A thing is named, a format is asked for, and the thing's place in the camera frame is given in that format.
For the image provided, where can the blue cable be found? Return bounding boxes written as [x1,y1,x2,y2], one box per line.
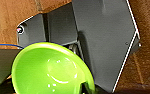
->
[0,42,25,50]

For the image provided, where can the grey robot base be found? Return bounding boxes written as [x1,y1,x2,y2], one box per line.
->
[16,0,141,94]

